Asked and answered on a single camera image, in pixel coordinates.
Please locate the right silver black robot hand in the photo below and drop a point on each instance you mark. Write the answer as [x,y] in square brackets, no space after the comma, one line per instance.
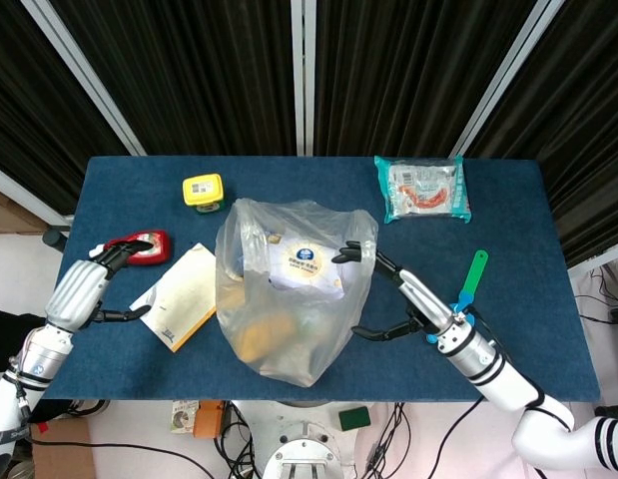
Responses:
[423,302]

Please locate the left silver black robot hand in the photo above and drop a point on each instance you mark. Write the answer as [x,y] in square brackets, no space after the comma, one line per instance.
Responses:
[76,294]

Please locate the red ketchup squeeze bottle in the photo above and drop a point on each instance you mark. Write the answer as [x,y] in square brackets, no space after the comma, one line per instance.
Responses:
[156,252]

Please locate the clear plastic bag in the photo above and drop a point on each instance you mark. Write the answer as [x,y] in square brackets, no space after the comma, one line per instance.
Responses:
[308,339]

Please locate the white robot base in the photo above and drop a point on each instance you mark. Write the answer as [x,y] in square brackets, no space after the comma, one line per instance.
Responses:
[298,419]

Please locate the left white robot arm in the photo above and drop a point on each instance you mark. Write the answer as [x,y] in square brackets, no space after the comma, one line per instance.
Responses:
[34,359]

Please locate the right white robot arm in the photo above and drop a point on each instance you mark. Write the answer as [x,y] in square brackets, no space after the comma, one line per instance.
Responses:
[503,379]

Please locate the blue green hand clapper toy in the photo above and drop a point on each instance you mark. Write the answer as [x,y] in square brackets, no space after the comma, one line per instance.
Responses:
[474,274]

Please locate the grey round knob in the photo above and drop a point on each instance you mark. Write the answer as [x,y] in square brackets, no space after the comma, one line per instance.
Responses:
[55,240]

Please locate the blue table mat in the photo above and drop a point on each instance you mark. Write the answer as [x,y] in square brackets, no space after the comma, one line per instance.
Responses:
[413,379]

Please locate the black fabric object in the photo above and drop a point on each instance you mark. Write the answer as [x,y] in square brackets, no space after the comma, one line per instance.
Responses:
[4,329]

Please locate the brown cardboard box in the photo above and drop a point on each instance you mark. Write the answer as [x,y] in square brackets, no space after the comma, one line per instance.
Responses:
[64,459]
[9,214]

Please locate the teal sausage snack packet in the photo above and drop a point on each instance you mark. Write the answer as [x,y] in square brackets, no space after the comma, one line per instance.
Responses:
[421,189]

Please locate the white tub with blue logo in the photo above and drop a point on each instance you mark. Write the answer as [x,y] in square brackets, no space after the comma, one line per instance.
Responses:
[303,267]

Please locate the green block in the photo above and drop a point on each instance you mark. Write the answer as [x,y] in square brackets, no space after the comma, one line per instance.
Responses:
[355,418]

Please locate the brown round bread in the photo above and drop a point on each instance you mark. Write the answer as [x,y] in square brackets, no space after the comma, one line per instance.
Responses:
[266,339]

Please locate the small box with round print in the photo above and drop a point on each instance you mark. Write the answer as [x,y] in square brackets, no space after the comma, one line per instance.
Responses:
[183,418]

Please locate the yellow lid small jar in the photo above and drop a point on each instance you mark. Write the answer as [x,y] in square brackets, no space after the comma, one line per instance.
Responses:
[202,188]

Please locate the orange box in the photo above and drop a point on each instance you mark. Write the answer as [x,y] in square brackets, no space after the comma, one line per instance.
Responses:
[208,421]

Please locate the black pleated curtain panel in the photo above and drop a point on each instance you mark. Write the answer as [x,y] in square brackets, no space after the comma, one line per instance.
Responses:
[19,100]
[413,75]
[588,100]
[188,75]

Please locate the grey aluminium frame post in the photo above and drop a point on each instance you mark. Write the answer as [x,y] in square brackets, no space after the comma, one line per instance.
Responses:
[303,75]
[508,75]
[84,75]
[598,257]
[29,197]

